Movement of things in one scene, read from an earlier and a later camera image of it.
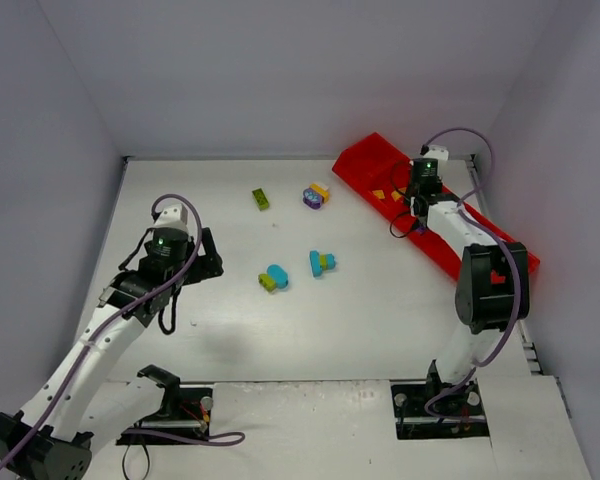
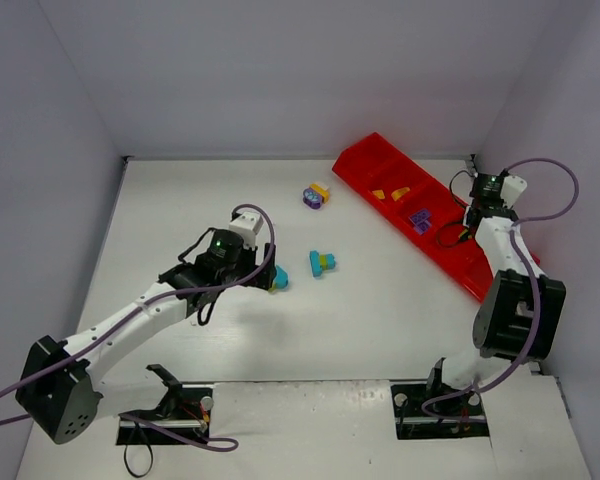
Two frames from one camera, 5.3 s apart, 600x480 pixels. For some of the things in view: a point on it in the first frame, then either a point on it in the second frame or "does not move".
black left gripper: [206, 261] to [268, 265]
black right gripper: [421, 212] to [471, 216]
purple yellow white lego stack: [315, 195] does not move
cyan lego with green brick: [276, 277] does not move
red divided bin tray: [379, 174] does not move
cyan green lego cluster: [321, 262] does not move
